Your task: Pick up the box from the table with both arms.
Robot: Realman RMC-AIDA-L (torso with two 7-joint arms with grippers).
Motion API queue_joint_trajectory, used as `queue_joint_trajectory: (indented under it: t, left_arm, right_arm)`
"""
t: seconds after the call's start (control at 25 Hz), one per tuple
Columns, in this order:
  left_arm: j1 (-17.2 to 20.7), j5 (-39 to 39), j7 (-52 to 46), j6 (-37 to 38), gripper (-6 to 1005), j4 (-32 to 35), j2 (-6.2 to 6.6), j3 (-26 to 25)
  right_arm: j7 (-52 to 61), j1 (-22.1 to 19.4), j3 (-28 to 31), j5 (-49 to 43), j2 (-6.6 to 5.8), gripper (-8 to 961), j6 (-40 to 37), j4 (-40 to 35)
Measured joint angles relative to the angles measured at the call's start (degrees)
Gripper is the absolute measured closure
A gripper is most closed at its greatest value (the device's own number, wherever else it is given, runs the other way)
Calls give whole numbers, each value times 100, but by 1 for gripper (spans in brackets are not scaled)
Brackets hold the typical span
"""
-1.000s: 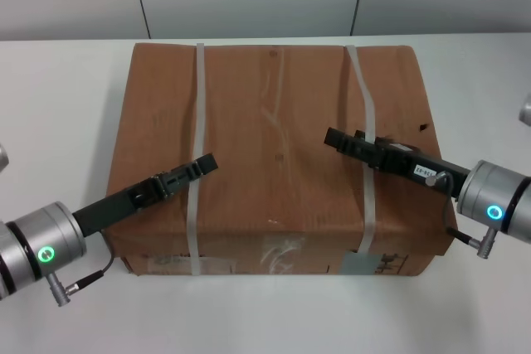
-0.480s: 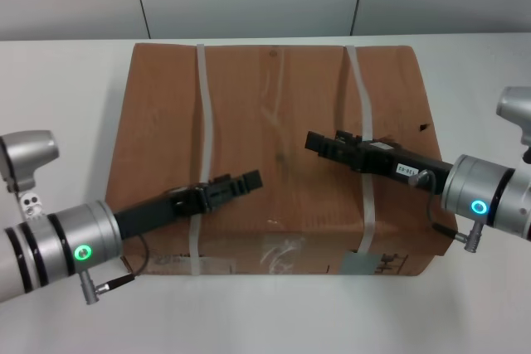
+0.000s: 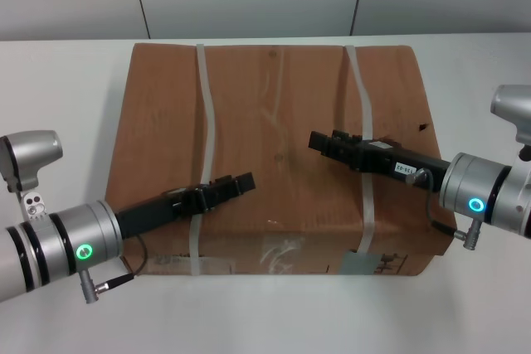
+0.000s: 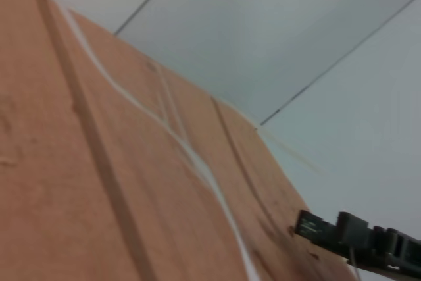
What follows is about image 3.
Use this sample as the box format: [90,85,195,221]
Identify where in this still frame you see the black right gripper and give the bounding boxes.
[307,129,448,192]

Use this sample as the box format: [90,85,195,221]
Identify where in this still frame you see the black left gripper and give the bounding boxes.
[117,171,257,244]

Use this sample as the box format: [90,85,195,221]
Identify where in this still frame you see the white plastic packing strap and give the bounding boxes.
[343,44,378,254]
[188,42,217,277]

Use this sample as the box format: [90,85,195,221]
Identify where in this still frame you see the brown cardboard box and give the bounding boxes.
[104,41,457,279]

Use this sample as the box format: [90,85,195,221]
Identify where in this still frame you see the grey tape patch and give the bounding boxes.
[339,251,377,276]

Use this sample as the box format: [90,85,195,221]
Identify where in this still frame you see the right gripper cable with plug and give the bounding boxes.
[406,167,483,251]

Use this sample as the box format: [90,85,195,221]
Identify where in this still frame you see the gripper cable with plug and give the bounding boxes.
[406,167,483,251]
[80,235,149,305]

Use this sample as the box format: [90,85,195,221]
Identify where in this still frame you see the left gripper cable with plug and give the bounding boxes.
[80,235,149,305]

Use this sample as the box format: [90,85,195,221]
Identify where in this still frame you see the silver right wrist camera unit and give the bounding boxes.
[490,84,531,152]

